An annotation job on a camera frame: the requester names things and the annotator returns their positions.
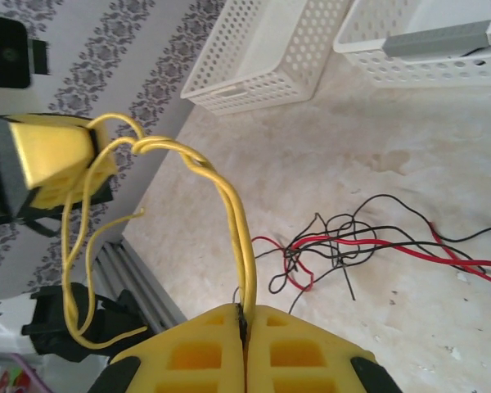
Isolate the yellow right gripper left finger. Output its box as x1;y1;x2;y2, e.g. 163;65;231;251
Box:
85;302;246;393

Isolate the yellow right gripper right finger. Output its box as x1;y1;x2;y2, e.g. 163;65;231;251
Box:
245;302;403;393

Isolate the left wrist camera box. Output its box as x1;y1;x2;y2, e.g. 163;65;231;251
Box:
0;11;50;89

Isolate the large white perforated basket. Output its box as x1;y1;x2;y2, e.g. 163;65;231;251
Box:
179;0;353;116

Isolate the bundle of coloured wires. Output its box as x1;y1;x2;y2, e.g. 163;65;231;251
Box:
251;220;491;292

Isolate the white basket with grey handles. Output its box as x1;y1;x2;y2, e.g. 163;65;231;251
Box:
333;0;491;89

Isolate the yellow cable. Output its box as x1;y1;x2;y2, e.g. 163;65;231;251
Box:
61;137;250;351
88;112;257;308

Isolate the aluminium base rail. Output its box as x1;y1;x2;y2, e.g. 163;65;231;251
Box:
93;240;188;337

